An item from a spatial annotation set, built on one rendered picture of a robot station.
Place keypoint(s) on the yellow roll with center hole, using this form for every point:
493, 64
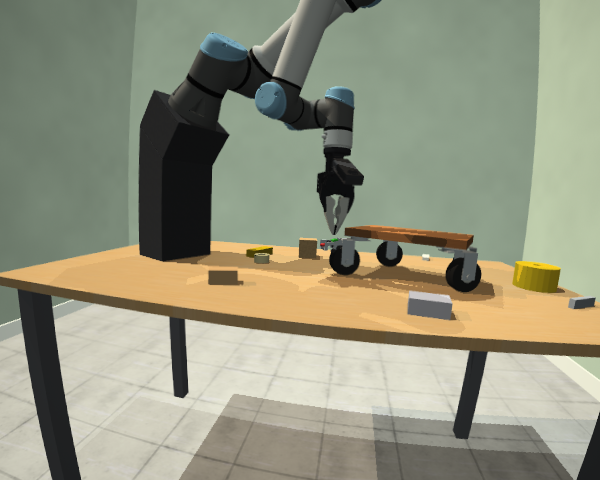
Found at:
541, 278

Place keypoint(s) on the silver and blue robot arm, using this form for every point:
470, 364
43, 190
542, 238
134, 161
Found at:
221, 65

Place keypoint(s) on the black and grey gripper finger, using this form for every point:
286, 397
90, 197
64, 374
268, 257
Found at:
343, 207
328, 204

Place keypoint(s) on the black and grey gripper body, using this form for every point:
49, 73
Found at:
332, 182

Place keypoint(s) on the brown wooden dolly with casters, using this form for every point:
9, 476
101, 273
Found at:
462, 274

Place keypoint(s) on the yellow rectangular block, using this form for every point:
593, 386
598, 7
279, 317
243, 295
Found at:
263, 249

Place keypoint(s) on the cream tape roll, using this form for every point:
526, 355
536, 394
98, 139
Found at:
261, 259

